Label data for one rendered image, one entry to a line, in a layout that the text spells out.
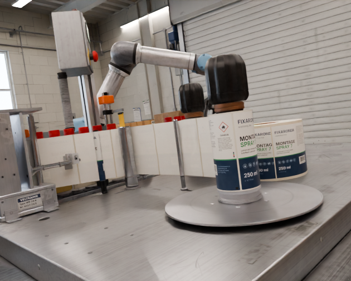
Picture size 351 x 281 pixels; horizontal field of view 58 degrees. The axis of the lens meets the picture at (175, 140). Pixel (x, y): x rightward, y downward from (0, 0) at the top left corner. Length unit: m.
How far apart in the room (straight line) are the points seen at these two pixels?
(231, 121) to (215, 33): 5.44
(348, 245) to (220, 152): 0.26
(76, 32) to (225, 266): 0.94
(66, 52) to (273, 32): 4.62
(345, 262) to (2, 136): 0.74
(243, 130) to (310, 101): 4.66
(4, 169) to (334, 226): 0.70
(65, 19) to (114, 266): 0.90
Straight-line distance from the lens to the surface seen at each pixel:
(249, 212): 0.58
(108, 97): 1.25
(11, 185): 0.86
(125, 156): 0.95
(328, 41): 5.25
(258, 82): 5.54
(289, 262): 0.46
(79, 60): 1.15
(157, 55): 1.49
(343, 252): 0.58
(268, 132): 0.84
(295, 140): 0.87
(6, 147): 0.85
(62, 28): 1.19
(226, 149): 0.61
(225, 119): 0.60
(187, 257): 0.46
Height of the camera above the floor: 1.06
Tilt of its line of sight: 3 degrees down
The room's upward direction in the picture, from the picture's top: 7 degrees counter-clockwise
